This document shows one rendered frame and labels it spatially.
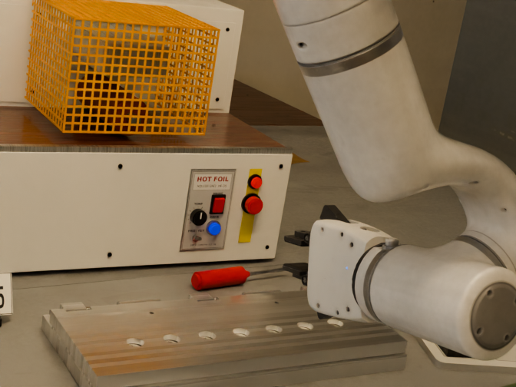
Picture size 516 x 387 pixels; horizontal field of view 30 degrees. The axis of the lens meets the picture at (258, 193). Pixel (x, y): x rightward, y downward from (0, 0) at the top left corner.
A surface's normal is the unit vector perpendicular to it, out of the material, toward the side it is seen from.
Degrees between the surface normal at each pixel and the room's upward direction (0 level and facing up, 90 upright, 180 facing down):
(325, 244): 87
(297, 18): 116
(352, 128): 110
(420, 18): 90
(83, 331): 0
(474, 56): 90
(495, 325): 77
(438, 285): 60
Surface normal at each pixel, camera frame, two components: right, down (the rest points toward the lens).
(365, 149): -0.33, 0.51
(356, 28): 0.19, 0.33
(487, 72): -0.84, 0.04
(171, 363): 0.15, -0.94
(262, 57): 0.53, 0.33
